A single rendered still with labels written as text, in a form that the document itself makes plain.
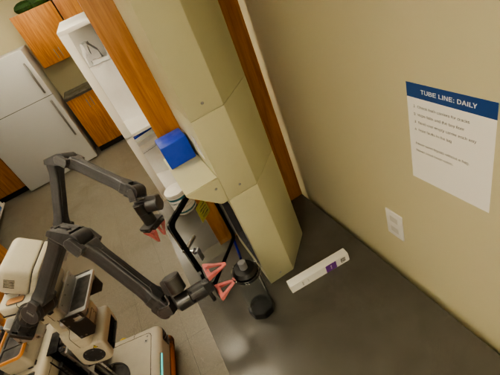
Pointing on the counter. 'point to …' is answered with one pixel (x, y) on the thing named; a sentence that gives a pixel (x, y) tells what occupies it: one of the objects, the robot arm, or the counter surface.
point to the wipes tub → (174, 195)
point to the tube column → (185, 51)
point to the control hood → (199, 181)
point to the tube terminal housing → (248, 178)
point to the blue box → (175, 148)
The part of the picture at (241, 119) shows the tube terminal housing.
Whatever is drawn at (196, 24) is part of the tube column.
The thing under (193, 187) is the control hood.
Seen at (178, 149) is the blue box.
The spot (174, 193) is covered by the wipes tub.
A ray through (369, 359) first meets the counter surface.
